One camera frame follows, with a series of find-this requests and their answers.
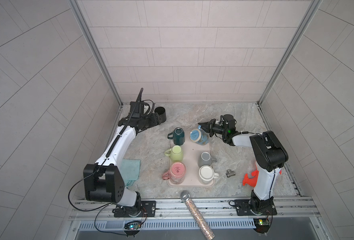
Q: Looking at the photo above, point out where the grey mug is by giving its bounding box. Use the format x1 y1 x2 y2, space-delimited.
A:
198 152 217 168

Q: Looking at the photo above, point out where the pink glass mug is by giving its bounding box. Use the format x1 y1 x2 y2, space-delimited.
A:
162 162 186 185

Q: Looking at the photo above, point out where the white mug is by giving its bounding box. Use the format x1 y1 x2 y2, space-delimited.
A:
199 166 220 185

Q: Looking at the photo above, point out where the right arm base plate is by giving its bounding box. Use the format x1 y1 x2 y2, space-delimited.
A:
229 199 278 216

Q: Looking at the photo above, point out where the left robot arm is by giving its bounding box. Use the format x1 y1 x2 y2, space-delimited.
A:
83 89 164 217

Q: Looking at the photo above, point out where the iridescent blue butterfly mug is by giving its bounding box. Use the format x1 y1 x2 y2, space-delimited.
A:
189 129 210 146

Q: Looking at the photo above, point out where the dark green mug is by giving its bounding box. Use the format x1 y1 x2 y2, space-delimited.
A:
167 128 185 146

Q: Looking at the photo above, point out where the teal folded cloth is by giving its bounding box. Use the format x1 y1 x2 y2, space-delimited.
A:
120 159 141 187

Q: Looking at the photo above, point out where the light green mug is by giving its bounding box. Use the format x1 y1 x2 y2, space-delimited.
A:
164 146 184 163

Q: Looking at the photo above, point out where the red shark plush toy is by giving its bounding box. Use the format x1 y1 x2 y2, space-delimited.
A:
242 162 259 188

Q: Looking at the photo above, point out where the black mug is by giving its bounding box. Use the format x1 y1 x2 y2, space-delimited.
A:
155 107 167 123

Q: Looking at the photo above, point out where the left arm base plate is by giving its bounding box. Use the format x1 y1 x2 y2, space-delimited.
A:
113 200 156 218

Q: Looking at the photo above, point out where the beige plastic tray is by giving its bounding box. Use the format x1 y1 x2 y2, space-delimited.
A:
166 134 216 187

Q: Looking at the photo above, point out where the left circuit board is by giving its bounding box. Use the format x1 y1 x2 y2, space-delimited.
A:
124 221 142 232

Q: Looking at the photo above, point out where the circuit board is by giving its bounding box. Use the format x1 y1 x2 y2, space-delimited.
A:
124 221 142 232
253 219 271 234

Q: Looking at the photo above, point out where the aluminium rail frame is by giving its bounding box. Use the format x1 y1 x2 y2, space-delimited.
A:
66 196 321 222

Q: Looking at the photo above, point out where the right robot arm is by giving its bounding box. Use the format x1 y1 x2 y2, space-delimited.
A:
199 114 289 216

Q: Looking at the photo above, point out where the right circuit board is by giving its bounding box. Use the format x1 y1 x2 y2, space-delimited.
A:
253 219 271 234

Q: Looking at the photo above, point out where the small metal clip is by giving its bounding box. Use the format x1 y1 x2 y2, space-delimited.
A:
226 169 236 178

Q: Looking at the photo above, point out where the glitter tube with silver cap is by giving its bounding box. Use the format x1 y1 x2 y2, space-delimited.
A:
181 190 215 240

